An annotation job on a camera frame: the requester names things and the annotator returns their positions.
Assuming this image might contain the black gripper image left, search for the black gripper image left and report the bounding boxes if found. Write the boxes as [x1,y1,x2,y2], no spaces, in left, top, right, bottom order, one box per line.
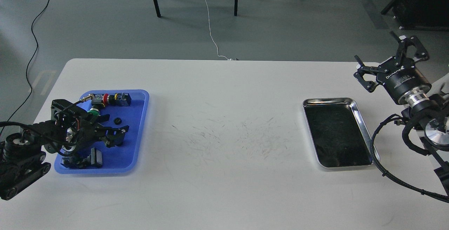
[51,99,129,155]

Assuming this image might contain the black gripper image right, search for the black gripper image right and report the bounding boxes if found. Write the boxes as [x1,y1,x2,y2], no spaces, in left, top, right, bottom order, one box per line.
[353,31,432,105]

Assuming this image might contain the small black gear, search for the small black gear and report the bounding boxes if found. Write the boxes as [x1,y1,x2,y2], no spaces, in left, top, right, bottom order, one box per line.
[113,117,122,125]

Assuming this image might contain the blue plastic tray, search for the blue plastic tray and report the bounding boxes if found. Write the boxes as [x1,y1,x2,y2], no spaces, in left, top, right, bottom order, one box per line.
[54,89,150,175]

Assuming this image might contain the silver metal tray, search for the silver metal tray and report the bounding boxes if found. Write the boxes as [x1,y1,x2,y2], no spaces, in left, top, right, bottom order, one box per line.
[302,97,379,171]

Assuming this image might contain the black cabinet top right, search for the black cabinet top right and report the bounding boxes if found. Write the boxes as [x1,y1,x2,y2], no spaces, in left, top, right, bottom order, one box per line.
[381,0,449,31]

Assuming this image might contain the green push button switch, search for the green push button switch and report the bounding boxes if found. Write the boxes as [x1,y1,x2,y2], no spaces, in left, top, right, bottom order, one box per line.
[88,107,100,117]

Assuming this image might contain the red push button switch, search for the red push button switch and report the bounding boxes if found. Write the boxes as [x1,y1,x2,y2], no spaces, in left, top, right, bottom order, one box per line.
[91,93,132,109]

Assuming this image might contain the black square button switch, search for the black square button switch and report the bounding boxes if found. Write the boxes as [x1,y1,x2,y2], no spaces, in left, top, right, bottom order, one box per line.
[83,148,103,168]

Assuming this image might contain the yellow push button switch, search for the yellow push button switch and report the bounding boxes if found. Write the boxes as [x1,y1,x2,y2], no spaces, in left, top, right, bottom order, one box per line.
[60,156,86,169]

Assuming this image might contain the white cable on floor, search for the white cable on floor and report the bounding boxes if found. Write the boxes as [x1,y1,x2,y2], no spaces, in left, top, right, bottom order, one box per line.
[77,0,242,61]

